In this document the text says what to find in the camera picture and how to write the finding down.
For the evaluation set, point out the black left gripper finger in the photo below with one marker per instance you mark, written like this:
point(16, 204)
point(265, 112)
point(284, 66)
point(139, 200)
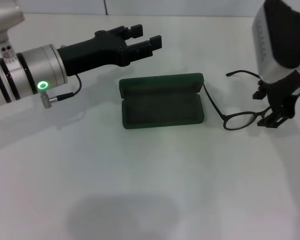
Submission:
point(136, 31)
point(155, 43)

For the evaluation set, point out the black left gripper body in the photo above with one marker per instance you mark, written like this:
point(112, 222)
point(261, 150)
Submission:
point(95, 55)

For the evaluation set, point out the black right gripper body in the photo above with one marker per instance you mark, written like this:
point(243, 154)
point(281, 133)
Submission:
point(282, 95)

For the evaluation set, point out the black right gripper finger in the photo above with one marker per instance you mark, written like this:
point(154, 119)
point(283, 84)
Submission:
point(258, 95)
point(272, 121)

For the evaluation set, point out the black round glasses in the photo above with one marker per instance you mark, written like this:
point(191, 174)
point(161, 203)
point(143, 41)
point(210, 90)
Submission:
point(222, 116)

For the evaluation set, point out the dark green glasses case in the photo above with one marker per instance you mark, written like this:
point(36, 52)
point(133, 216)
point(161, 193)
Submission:
point(160, 110)

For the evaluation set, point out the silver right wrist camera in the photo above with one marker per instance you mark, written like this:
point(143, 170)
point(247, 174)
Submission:
point(260, 42)

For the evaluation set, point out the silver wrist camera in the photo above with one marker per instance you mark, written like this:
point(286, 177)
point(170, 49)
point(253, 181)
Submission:
point(5, 12)
point(260, 42)

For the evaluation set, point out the silver left camera mount bracket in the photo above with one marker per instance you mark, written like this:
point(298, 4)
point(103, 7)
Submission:
point(5, 47)

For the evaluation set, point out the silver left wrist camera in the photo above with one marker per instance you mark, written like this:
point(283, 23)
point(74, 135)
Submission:
point(5, 12)

